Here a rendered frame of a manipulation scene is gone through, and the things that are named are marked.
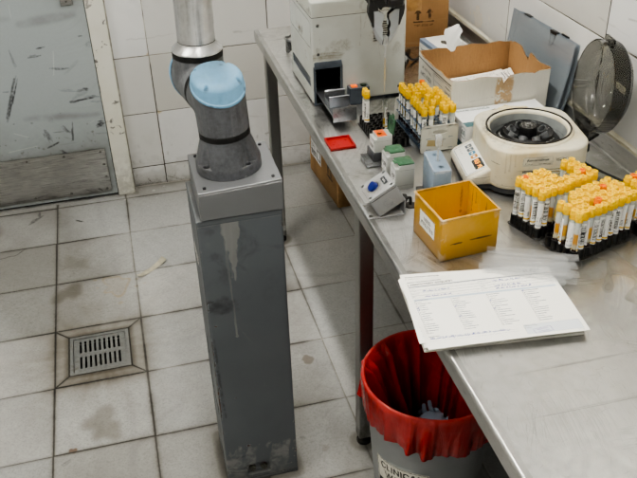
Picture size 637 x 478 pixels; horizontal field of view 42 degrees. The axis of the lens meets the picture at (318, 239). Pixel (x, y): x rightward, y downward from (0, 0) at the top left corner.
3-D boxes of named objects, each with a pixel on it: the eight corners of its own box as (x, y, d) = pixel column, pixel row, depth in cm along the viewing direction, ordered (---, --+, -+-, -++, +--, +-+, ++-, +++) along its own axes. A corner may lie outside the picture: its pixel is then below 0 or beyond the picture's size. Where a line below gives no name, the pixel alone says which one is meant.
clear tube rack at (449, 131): (393, 121, 226) (394, 97, 222) (427, 117, 228) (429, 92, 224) (420, 154, 209) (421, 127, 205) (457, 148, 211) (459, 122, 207)
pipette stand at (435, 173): (415, 190, 194) (417, 152, 188) (445, 187, 194) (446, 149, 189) (425, 211, 185) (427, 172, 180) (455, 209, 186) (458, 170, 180)
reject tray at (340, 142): (324, 140, 217) (323, 137, 217) (349, 137, 218) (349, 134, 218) (331, 151, 211) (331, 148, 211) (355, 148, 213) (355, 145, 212)
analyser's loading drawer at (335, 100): (314, 94, 238) (314, 77, 235) (336, 91, 239) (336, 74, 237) (333, 122, 221) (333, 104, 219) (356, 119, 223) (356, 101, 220)
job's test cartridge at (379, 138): (369, 154, 207) (369, 131, 203) (387, 151, 208) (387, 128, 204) (373, 160, 203) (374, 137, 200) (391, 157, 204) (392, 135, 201)
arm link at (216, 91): (207, 144, 178) (197, 86, 170) (188, 120, 188) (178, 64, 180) (258, 130, 182) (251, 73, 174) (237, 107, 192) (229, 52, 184)
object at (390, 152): (381, 170, 202) (381, 145, 198) (399, 168, 203) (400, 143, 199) (386, 177, 199) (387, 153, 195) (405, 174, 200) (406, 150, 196)
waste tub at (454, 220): (411, 230, 179) (413, 191, 173) (466, 218, 182) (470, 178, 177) (439, 263, 168) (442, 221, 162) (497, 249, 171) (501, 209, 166)
